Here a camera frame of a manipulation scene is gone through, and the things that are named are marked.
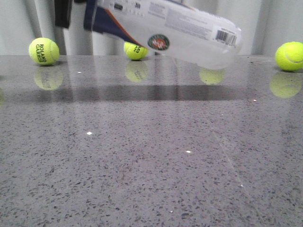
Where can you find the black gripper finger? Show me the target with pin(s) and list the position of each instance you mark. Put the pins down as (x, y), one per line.
(62, 13)
(80, 1)

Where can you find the white tennis ball can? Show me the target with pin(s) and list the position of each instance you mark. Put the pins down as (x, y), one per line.
(168, 27)

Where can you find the Roland Garros tennis ball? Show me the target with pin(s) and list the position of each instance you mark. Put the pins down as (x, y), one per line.
(44, 51)

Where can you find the Head Team tennis ball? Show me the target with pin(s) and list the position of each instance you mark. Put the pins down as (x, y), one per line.
(135, 52)

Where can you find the plain yellow tennis ball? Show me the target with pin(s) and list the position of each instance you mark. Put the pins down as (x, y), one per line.
(289, 56)

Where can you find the grey curtain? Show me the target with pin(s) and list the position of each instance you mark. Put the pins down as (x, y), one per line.
(265, 25)

